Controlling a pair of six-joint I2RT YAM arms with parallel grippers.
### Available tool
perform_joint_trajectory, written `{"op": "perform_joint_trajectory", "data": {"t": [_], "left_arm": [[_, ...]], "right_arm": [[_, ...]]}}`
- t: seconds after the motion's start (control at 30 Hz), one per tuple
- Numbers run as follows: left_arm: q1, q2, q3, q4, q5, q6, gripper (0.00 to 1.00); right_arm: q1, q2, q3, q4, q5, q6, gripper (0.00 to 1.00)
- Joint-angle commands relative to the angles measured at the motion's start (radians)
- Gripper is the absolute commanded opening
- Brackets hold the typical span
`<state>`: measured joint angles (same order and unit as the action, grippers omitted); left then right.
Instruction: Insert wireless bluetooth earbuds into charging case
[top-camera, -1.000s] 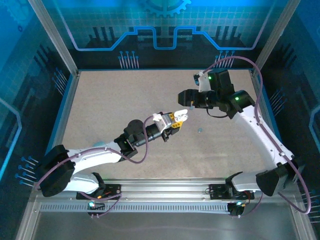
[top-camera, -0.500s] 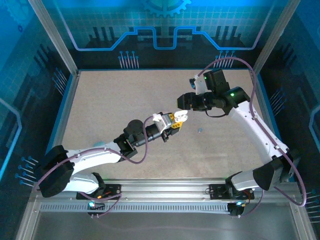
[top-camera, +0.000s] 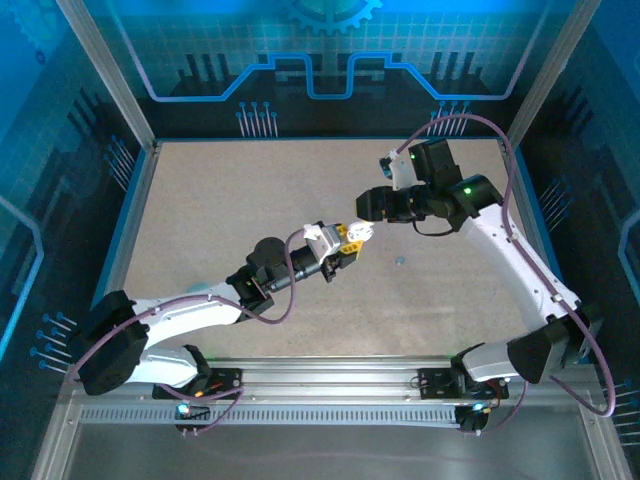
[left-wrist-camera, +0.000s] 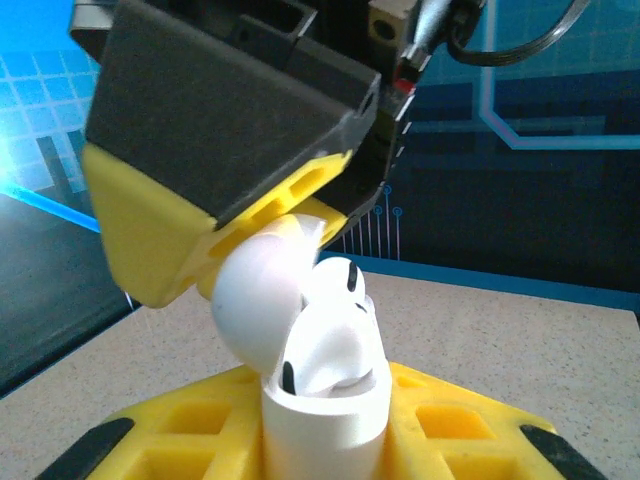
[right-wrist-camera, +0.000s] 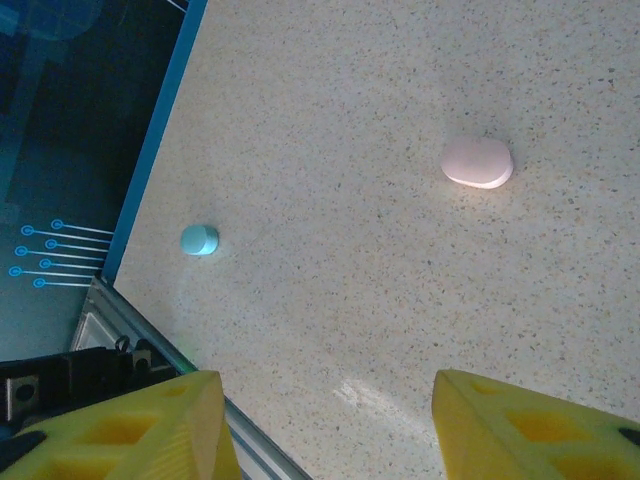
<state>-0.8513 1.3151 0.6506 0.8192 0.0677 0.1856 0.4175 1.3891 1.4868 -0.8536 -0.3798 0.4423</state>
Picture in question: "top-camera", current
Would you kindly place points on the aluminium table side rail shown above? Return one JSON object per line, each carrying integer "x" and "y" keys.
{"x": 522, "y": 200}
{"x": 138, "y": 200}

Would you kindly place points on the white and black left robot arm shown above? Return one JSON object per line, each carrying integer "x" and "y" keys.
{"x": 190, "y": 310}

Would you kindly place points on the aluminium arm base rail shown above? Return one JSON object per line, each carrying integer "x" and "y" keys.
{"x": 325, "y": 380}

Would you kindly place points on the light blue earbud charging case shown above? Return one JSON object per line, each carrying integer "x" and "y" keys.
{"x": 196, "y": 288}

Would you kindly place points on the light blue cap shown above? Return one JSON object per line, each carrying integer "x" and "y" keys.
{"x": 360, "y": 231}

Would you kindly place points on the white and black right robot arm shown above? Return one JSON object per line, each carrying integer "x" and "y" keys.
{"x": 525, "y": 270}

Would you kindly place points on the aluminium frame post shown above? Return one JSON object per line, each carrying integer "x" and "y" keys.
{"x": 111, "y": 75}
{"x": 548, "y": 75}

